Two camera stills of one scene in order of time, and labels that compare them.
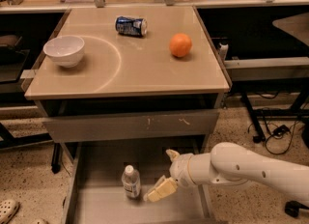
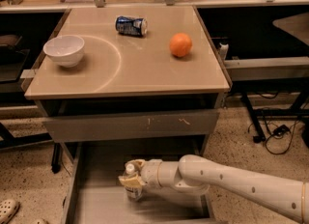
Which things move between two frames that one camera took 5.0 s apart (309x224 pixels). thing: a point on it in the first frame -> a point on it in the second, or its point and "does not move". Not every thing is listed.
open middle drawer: x=94 y=191 does not move
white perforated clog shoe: x=8 y=210 does not move
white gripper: x=180 y=171 -> x=150 y=171
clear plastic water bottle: x=131 y=183 does not move
